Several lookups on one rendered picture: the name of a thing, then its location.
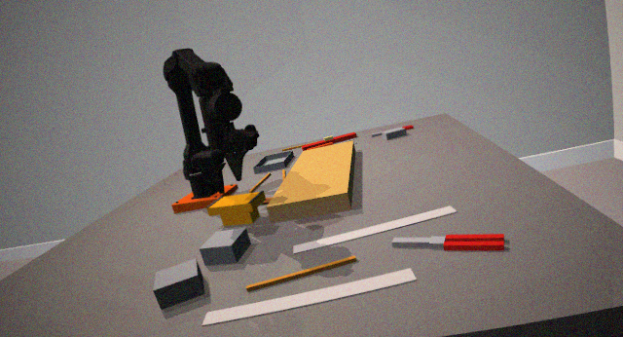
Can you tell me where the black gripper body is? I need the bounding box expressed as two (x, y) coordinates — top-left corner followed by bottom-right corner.
(191, 121), (243, 169)

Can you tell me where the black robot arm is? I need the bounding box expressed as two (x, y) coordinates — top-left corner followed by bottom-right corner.
(164, 48), (259, 200)

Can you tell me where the white flat strip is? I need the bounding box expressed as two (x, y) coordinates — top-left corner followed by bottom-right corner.
(293, 206), (457, 254)
(202, 268), (417, 326)

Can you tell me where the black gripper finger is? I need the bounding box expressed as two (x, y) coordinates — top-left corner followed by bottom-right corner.
(224, 149), (248, 181)
(197, 163), (226, 194)

